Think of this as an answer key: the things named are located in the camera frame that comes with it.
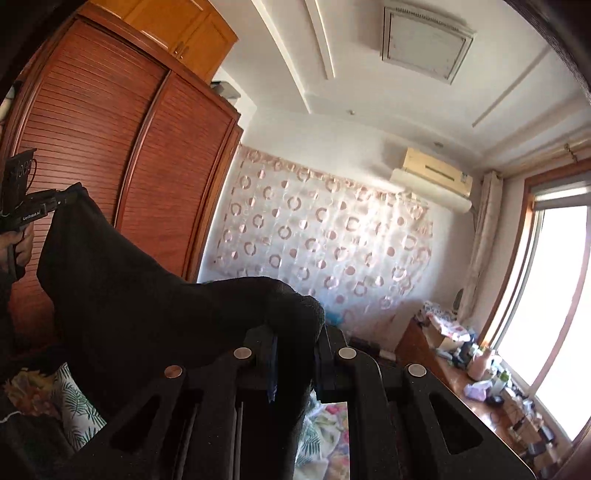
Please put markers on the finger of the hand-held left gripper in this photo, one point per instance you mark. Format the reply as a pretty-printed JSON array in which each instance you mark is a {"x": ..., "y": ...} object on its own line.
[{"x": 60, "y": 197}]

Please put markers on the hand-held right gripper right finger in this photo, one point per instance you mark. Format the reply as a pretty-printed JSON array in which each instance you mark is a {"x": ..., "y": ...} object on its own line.
[{"x": 325, "y": 369}]

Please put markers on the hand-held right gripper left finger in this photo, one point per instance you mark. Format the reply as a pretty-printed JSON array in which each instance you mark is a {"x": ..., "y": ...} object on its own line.
[{"x": 271, "y": 378}]

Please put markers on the black printed t-shirt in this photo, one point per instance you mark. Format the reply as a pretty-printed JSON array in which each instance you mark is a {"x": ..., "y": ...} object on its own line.
[{"x": 138, "y": 295}]

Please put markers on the person's left hand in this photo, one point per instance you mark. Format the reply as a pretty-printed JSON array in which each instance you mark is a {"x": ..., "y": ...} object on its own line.
[{"x": 27, "y": 244}]

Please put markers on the floral quilt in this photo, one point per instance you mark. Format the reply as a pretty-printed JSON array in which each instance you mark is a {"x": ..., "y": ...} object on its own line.
[{"x": 333, "y": 415}]

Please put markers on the blue tissue box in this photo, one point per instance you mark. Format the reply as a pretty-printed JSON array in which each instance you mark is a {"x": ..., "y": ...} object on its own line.
[{"x": 334, "y": 318}]

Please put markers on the wooden louvred wardrobe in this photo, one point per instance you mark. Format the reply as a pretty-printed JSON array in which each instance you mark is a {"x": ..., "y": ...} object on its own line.
[{"x": 115, "y": 152}]

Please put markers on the wooden low cabinet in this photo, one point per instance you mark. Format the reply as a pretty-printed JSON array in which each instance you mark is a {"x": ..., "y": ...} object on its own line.
[{"x": 415, "y": 350}]

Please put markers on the floral patterned cloth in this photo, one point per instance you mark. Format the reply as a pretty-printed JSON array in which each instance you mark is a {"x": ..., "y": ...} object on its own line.
[{"x": 436, "y": 314}]

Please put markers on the cardboard box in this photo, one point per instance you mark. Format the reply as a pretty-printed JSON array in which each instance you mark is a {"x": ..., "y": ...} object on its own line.
[{"x": 448, "y": 344}]

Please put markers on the circle patterned sheer curtain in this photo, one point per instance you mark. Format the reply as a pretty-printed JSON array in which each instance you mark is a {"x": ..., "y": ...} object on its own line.
[{"x": 323, "y": 230}]

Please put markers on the small desk fan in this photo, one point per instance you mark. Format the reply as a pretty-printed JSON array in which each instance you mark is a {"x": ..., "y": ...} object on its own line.
[{"x": 460, "y": 297}]

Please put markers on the white plastic bag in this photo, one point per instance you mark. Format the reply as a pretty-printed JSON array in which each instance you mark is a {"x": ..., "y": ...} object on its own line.
[{"x": 478, "y": 390}]

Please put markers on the pink bottle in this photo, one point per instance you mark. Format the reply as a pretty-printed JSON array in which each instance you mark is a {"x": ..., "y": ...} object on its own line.
[{"x": 480, "y": 367}]

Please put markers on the palm leaf blanket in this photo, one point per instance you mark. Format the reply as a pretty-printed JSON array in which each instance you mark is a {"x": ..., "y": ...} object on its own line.
[{"x": 78, "y": 415}]

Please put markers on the small grey box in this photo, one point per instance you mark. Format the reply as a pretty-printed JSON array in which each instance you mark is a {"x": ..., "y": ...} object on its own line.
[{"x": 226, "y": 91}]

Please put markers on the beige window curtain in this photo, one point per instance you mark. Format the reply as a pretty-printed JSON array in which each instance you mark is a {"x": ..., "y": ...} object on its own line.
[{"x": 485, "y": 230}]

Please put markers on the light wooden overhead cabinet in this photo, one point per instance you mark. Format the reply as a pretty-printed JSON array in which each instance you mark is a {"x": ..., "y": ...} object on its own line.
[{"x": 194, "y": 32}]

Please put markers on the beige air conditioner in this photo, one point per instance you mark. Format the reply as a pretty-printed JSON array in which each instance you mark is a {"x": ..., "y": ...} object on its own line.
[{"x": 429, "y": 177}]

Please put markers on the square ceiling light panel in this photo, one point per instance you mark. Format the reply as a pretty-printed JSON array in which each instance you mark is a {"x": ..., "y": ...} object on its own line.
[{"x": 425, "y": 44}]

